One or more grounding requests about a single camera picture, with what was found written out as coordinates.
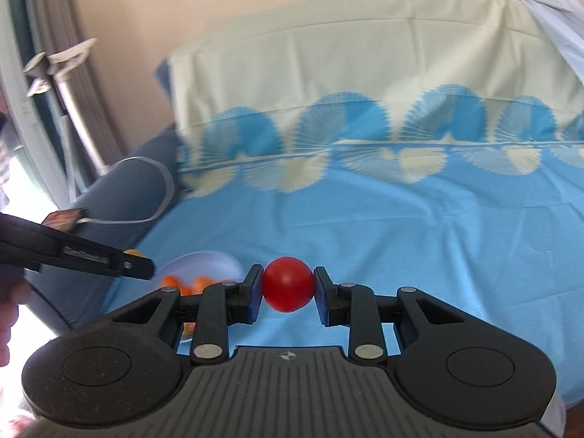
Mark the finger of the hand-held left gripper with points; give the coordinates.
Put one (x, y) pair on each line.
(68, 251)

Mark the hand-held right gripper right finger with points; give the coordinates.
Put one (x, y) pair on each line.
(319, 299)

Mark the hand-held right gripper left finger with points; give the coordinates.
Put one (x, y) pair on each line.
(256, 299)

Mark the red cherry tomato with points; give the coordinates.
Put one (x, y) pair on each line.
(287, 284)

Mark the light blue plate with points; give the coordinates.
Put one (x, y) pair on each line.
(205, 264)

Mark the tan longan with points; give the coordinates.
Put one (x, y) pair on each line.
(133, 252)

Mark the person's left hand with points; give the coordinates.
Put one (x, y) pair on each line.
(11, 315)

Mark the black smartphone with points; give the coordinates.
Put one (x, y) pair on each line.
(62, 218)

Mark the blue fan-print sheet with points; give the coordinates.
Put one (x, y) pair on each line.
(388, 219)

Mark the garment steamer stand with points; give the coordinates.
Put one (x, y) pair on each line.
(77, 105)

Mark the grey curtain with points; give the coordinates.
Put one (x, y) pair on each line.
(86, 54)

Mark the white fabric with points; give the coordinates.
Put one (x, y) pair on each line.
(554, 419)

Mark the light blue cloth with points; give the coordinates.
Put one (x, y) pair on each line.
(554, 23)

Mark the sliding door frame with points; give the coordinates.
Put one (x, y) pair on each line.
(23, 123)

